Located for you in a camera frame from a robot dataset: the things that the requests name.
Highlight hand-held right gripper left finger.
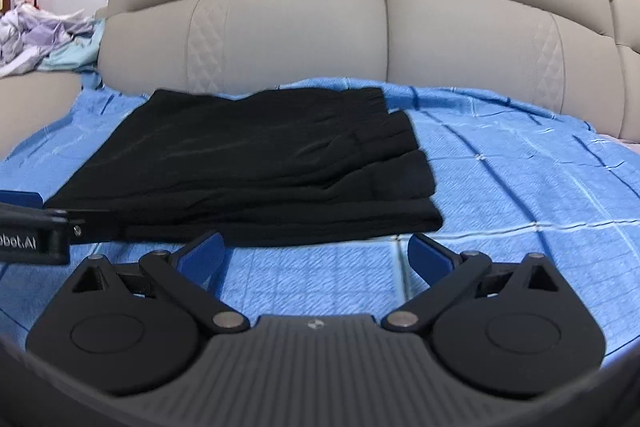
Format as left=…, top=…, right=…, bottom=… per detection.
left=72, top=231, right=250, bottom=336

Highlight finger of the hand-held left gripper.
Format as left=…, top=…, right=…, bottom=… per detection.
left=0, top=189, right=44, bottom=208

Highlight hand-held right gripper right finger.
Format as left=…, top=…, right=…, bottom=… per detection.
left=381, top=232, right=562, bottom=334

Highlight black pants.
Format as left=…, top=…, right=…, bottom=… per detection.
left=44, top=87, right=445, bottom=247

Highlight blue checked blanket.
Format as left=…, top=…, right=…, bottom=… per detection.
left=0, top=76, right=640, bottom=360

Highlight light blue garment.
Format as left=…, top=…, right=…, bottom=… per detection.
left=39, top=19, right=107, bottom=74

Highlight pile of pale clothes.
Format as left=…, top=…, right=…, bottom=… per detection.
left=0, top=0, right=99, bottom=80

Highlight beige sofa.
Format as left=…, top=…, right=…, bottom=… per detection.
left=0, top=0, right=640, bottom=158

